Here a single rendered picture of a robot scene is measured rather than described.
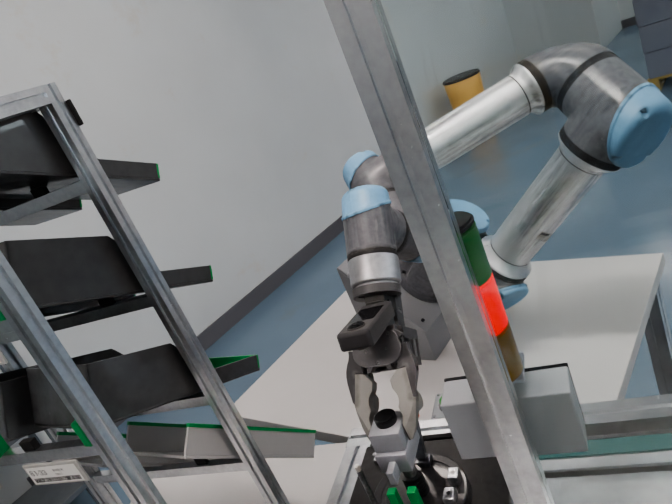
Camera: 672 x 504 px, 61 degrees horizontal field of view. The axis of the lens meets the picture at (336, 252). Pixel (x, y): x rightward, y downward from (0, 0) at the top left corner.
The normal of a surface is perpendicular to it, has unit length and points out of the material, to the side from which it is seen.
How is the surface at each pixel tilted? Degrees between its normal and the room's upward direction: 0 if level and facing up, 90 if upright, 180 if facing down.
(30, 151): 90
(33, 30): 90
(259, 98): 90
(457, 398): 0
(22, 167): 90
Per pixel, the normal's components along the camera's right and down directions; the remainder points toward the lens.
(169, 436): 0.82, -0.15
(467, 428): -0.28, 0.44
